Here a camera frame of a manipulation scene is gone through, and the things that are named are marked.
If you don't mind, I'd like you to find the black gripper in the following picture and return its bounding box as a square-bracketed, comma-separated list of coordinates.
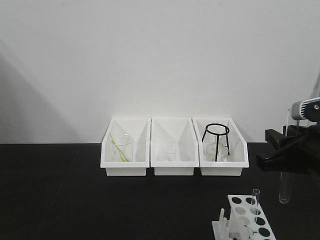
[256, 123, 320, 175]

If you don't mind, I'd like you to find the clear glass test tube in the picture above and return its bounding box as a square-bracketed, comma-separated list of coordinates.
[278, 108, 293, 204]

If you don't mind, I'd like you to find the clear test tube in rack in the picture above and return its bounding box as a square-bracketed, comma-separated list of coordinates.
[250, 188, 261, 224]

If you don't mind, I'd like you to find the white test tube rack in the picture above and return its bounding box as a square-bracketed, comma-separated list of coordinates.
[212, 194, 276, 240]

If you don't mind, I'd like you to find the right white storage bin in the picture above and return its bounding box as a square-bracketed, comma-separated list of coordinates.
[192, 118, 249, 176]

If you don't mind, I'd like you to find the white storage bin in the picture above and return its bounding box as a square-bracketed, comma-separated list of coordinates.
[192, 118, 249, 176]
[150, 118, 199, 176]
[100, 118, 152, 177]

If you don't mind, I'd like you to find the glass flask in right bin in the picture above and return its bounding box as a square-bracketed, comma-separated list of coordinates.
[204, 136, 229, 162]

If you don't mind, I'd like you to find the middle white storage bin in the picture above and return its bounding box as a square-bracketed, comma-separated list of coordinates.
[150, 118, 199, 176]

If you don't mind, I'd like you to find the small glass beaker middle bin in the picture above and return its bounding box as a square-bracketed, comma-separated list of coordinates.
[162, 145, 177, 162]

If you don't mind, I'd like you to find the left white storage bin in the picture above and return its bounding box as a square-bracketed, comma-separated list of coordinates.
[100, 118, 152, 177]

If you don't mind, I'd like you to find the yellow green stirring stick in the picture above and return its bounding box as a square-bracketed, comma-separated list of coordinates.
[109, 134, 131, 162]

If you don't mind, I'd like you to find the glass beaker in left bin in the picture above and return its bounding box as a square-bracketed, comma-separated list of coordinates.
[110, 133, 134, 162]

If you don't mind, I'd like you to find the black wire tripod stand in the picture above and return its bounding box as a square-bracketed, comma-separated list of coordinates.
[201, 123, 230, 162]

